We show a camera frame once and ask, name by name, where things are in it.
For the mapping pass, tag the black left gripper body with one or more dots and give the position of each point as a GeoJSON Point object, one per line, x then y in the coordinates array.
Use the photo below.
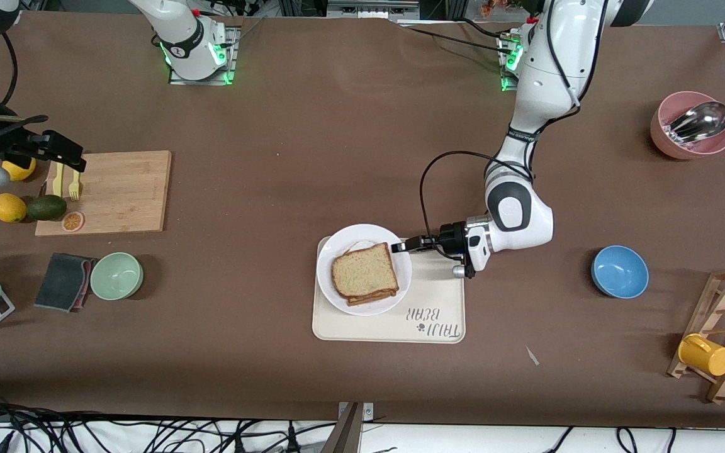
{"type": "Point", "coordinates": [449, 240]}

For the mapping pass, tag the orange slice toy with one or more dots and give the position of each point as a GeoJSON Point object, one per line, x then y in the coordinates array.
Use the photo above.
{"type": "Point", "coordinates": [73, 221]}

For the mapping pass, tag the small metal edge bracket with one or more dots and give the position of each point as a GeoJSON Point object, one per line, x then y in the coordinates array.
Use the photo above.
{"type": "Point", "coordinates": [367, 410]}

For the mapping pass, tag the white round plate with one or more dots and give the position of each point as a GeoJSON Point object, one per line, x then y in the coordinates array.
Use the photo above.
{"type": "Point", "coordinates": [331, 277]}

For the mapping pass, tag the yellow lemon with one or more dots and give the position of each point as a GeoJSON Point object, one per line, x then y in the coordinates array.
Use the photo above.
{"type": "Point", "coordinates": [21, 171]}
{"type": "Point", "coordinates": [8, 208]}

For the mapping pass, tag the blue bowl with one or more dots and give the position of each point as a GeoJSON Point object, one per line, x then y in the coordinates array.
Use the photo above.
{"type": "Point", "coordinates": [620, 272]}

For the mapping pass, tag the grey metal post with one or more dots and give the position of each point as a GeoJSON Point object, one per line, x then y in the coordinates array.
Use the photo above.
{"type": "Point", "coordinates": [347, 434]}

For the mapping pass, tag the cream bear print tray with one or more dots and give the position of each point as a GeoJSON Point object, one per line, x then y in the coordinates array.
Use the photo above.
{"type": "Point", "coordinates": [441, 302]}

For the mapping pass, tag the yellow mug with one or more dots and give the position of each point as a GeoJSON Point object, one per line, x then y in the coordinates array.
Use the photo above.
{"type": "Point", "coordinates": [705, 355]}

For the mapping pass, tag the wooden cutting board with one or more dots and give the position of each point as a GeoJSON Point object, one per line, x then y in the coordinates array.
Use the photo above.
{"type": "Point", "coordinates": [123, 195]}

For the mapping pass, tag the shiny metal spoon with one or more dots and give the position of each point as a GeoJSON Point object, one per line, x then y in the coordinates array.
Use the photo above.
{"type": "Point", "coordinates": [702, 121]}

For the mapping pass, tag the grey metal equipment box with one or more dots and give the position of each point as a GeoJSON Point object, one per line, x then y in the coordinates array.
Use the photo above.
{"type": "Point", "coordinates": [372, 7]}

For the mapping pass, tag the dark grey folded cloth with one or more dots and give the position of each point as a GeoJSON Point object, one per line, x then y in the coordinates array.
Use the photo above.
{"type": "Point", "coordinates": [60, 282]}

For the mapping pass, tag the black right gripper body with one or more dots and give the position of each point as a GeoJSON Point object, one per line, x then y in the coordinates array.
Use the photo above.
{"type": "Point", "coordinates": [17, 146]}

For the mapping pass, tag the yellow plastic knife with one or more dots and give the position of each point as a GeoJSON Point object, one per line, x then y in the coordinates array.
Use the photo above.
{"type": "Point", "coordinates": [58, 182]}

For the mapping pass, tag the crinkled silver foil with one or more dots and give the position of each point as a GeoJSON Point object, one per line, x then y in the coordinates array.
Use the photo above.
{"type": "Point", "coordinates": [674, 135]}

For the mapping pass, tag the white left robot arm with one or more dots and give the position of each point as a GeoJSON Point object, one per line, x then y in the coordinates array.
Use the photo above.
{"type": "Point", "coordinates": [545, 82]}

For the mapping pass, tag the pale green bowl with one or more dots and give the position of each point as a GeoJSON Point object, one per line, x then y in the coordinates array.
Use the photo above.
{"type": "Point", "coordinates": [117, 275]}

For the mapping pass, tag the pink bowl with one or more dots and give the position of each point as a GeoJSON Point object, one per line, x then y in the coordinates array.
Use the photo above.
{"type": "Point", "coordinates": [661, 135]}

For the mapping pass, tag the small white paper scrap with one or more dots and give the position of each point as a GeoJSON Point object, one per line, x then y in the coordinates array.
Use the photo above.
{"type": "Point", "coordinates": [532, 356]}

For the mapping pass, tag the dark green avocado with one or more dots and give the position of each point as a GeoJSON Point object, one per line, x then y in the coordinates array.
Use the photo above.
{"type": "Point", "coordinates": [46, 207]}

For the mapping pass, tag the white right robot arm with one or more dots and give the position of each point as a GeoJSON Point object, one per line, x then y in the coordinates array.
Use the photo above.
{"type": "Point", "coordinates": [186, 38]}

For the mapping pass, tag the brown bread slice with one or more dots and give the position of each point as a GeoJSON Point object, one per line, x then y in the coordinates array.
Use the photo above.
{"type": "Point", "coordinates": [378, 297]}
{"type": "Point", "coordinates": [364, 270]}

